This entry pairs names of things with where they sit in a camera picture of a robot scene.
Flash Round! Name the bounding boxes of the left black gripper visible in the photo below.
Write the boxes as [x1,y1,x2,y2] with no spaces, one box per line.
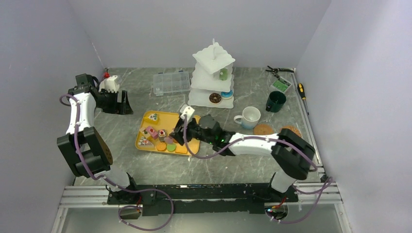
[95,89,133,115]

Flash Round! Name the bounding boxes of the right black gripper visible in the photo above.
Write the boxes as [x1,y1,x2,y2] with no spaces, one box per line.
[170,116,215,145]

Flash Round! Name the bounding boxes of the pink handled tongs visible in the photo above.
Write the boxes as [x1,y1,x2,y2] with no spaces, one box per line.
[164,130,178,144]

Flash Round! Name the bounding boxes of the grey cake with strawberry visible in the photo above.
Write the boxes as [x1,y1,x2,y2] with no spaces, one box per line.
[157,129,168,142]

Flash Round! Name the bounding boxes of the pink cake with cherry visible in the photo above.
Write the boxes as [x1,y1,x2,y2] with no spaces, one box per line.
[145,126,159,139]

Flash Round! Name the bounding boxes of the cream triangle cake slice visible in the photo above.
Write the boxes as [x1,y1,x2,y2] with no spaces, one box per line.
[143,113,159,124]

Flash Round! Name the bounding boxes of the chocolate sprinkled donut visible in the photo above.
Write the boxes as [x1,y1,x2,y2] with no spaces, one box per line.
[209,93,222,104]

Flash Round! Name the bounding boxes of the blue frosted donut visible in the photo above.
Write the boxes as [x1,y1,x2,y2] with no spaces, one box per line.
[220,90,233,100]

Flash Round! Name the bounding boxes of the white three-tier dessert stand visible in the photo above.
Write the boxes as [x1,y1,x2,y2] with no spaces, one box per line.
[188,39,235,109]

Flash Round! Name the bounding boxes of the green roll cake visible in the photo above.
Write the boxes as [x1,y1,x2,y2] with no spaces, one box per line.
[219,68,228,81]

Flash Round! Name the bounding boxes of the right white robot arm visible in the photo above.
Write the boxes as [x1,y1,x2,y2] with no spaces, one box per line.
[170,114,317,201]

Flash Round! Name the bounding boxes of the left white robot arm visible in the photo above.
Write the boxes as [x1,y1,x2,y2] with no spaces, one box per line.
[57,73,140,204]

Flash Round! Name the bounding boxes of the green round macaron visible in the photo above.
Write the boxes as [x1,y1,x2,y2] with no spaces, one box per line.
[166,144,176,152]

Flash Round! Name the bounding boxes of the yellow square biscuit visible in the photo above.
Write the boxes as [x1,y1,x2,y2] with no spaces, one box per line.
[175,145,188,154]

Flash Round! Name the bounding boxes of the tan waffle round cookie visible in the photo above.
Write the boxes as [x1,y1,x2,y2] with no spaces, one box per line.
[155,142,167,151]

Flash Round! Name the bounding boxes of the yellow serving tray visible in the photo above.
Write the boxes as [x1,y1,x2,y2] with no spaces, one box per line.
[135,110,200,156]

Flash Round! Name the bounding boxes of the yellow cake piece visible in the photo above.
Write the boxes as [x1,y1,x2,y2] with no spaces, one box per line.
[139,127,150,138]

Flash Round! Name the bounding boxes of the white triangle cake slice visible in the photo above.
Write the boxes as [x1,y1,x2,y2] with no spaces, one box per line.
[137,136,154,149]

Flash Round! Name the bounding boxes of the clear plastic compartment box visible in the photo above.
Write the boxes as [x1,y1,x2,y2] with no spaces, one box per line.
[153,70,190,96]

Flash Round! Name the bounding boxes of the white blue mug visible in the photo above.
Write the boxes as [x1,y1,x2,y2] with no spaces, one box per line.
[233,106,261,129]

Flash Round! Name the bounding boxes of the dark green mug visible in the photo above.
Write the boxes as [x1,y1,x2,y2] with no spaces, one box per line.
[265,91,287,113]

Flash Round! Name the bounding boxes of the green white packet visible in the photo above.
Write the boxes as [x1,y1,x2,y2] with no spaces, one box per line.
[270,76,292,94]

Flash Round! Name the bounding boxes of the black pliers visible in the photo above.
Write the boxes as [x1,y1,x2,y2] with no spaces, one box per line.
[265,66,294,75]

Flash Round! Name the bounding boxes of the yellow black screwdriver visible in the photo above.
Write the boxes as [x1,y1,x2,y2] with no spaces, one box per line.
[297,83,309,115]

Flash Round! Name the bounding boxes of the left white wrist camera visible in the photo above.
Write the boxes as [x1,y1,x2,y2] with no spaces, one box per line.
[99,75,122,93]

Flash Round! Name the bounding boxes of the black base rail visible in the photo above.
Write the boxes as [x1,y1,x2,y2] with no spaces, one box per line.
[107,183,298,216]

